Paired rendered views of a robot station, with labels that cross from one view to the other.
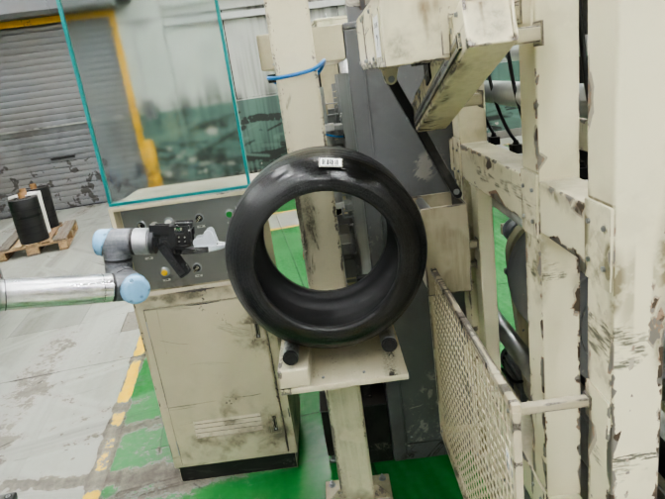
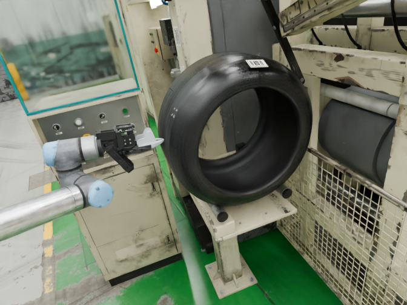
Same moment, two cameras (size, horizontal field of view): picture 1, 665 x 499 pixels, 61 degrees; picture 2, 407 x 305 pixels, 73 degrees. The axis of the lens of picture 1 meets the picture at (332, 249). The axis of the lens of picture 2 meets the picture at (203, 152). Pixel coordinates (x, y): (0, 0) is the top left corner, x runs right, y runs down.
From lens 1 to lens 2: 78 cm
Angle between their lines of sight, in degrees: 18
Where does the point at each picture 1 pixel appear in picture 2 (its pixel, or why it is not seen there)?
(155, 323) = not seen: hidden behind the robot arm
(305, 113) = (197, 26)
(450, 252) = not seen: hidden behind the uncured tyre
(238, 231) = (185, 129)
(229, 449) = (140, 261)
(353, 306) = (241, 167)
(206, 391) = (122, 231)
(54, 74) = not seen: outside the picture
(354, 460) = (231, 255)
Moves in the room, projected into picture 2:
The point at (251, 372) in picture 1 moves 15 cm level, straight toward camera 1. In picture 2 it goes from (151, 213) to (160, 226)
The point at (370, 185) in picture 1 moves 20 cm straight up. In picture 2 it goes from (286, 80) to (286, 10)
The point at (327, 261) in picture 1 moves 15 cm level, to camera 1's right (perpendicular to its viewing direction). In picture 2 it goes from (214, 138) to (242, 129)
